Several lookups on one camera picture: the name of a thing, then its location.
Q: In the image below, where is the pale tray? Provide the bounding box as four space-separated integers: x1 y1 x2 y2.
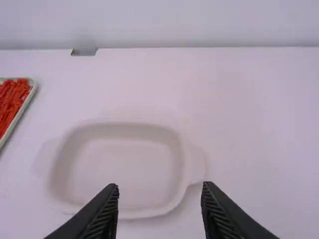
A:
0 76 38 153

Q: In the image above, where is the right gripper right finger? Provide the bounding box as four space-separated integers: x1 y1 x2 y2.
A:
200 181 275 239

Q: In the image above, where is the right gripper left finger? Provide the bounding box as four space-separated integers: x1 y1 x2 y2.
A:
45 183 120 239

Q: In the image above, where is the white dish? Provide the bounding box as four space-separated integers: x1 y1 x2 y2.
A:
32 121 205 220

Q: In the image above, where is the row of orange cable ties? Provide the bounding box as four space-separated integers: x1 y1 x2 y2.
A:
0 78 33 141

